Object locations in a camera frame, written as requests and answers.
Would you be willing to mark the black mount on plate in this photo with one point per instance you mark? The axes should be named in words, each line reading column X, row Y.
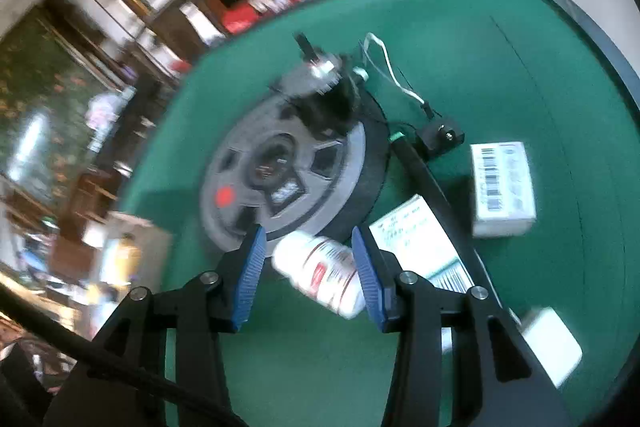
column 330, row 102

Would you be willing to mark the white striped plastic bag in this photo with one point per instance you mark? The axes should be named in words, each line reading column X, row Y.
column 105, row 114

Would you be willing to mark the yellow padded packet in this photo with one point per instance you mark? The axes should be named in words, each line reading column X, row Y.
column 127, row 259

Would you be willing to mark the white barcode box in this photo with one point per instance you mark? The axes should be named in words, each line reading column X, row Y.
column 502, row 187

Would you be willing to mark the red box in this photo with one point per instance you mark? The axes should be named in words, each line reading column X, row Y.
column 237, row 18

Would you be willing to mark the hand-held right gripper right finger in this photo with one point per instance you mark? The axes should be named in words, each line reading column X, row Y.
column 367, row 282

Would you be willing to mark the small black block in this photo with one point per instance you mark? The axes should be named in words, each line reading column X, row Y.
column 440, row 138

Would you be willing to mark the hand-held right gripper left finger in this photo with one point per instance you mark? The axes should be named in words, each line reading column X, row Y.
column 248, row 277

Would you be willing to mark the grey round base plate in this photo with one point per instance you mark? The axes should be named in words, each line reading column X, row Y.
column 250, row 187

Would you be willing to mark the flower painting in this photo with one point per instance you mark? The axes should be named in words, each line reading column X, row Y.
column 30, row 127

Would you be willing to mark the white green printed box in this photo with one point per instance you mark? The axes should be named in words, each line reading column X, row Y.
column 410, row 232

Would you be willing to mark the black rod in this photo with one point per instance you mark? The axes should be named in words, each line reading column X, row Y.
column 435, row 192

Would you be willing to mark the white medicine bottle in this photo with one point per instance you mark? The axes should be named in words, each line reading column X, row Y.
column 320, row 267

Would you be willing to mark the small plain white box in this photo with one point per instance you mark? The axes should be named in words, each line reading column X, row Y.
column 550, row 342

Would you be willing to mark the cardboard box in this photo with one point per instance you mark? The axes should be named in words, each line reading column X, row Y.
column 145, row 247

